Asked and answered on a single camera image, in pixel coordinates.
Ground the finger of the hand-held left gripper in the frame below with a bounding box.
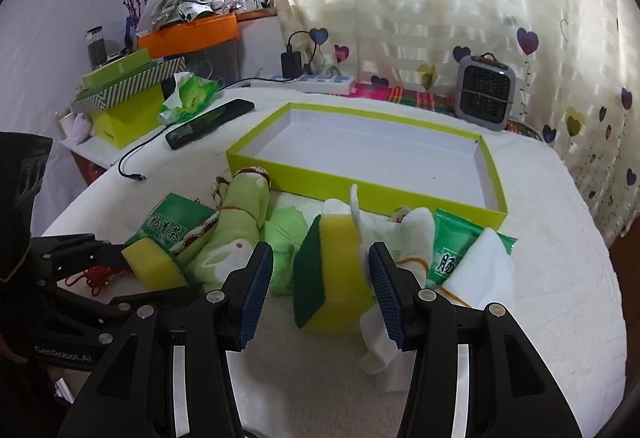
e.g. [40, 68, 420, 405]
[37, 281, 193, 335]
[30, 233, 126, 286]

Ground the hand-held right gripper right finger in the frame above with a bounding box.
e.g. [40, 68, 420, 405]
[367, 242, 583, 438]

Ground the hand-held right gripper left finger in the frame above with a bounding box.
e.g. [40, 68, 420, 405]
[59, 242, 275, 438]

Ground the yellow sponge with green scourer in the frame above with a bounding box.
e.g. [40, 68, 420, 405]
[292, 213, 381, 334]

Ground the light green cloth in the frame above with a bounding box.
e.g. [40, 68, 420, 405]
[262, 205, 313, 294]

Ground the small yellow sponge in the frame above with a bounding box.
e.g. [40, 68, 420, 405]
[121, 238, 188, 291]

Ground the white sock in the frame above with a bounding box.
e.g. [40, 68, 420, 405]
[322, 184, 436, 375]

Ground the green towel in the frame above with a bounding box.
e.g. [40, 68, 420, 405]
[175, 167, 273, 294]

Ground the green tea packet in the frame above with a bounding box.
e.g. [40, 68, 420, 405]
[425, 209, 517, 291]
[125, 192, 216, 254]

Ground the lime green cardboard box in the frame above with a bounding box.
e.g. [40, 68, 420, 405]
[226, 102, 508, 230]

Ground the lime green storage box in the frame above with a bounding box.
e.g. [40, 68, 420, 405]
[90, 83, 168, 150]

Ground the flat light green box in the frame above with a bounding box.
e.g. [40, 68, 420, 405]
[81, 48, 151, 89]

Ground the black smartphone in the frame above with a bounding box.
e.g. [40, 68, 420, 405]
[165, 99, 256, 150]

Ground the black cylinder container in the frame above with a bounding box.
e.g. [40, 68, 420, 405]
[86, 26, 107, 69]

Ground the green tissue packet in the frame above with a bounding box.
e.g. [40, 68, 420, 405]
[157, 72, 223, 125]

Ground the plaid cloth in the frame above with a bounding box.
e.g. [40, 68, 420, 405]
[350, 81, 556, 144]

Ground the white power strip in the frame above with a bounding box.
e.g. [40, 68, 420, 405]
[270, 72, 357, 94]

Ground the grey small heater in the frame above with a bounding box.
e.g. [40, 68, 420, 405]
[454, 54, 518, 133]

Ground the black charger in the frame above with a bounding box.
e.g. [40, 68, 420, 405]
[280, 49, 303, 78]

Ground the orange tray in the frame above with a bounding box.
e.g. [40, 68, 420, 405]
[137, 13, 238, 60]

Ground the red cord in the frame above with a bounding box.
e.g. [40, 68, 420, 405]
[65, 265, 128, 299]

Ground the black charger cable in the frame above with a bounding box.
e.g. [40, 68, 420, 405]
[287, 31, 321, 74]

